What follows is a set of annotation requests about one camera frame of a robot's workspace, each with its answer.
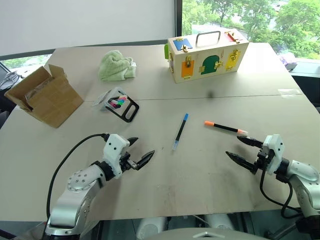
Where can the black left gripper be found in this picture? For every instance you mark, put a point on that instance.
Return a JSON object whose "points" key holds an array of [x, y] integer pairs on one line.
{"points": [[127, 162]]}

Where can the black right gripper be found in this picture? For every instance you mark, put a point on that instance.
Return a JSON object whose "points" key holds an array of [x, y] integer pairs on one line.
{"points": [[263, 158]]}

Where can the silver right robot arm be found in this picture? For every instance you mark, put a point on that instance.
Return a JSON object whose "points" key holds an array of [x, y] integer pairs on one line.
{"points": [[305, 173]]}

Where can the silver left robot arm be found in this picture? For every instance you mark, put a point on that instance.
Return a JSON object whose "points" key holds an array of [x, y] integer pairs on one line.
{"points": [[75, 183]]}

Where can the orange capped marker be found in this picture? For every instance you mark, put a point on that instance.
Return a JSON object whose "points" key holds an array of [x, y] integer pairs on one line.
{"points": [[225, 128]]}

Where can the black pen with blue cap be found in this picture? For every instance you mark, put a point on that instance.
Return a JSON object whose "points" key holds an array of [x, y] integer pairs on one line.
{"points": [[180, 131]]}

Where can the wooden lock box colourful doors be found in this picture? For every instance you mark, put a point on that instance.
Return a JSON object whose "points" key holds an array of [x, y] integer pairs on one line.
{"points": [[212, 60]]}

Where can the brown cardboard box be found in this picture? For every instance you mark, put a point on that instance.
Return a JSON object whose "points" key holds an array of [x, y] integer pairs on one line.
{"points": [[53, 102]]}

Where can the clear tape strip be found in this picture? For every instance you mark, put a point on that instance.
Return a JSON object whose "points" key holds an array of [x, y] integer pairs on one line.
{"points": [[290, 91]]}

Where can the white rounded robot leg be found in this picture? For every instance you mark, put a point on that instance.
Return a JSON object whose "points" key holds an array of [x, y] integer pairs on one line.
{"points": [[220, 222], [150, 228]]}

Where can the light green towel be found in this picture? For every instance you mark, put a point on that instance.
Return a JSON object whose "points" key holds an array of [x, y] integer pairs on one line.
{"points": [[113, 66]]}

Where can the grey robot torso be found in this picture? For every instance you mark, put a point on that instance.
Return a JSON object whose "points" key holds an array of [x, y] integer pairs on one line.
{"points": [[205, 235]]}

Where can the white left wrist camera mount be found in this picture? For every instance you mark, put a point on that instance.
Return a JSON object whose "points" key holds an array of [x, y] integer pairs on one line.
{"points": [[113, 148]]}

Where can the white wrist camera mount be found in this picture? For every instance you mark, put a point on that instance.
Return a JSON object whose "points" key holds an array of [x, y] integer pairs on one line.
{"points": [[276, 148], [113, 148]]}

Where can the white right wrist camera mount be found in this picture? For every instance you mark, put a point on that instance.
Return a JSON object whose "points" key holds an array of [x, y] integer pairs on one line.
{"points": [[276, 148]]}

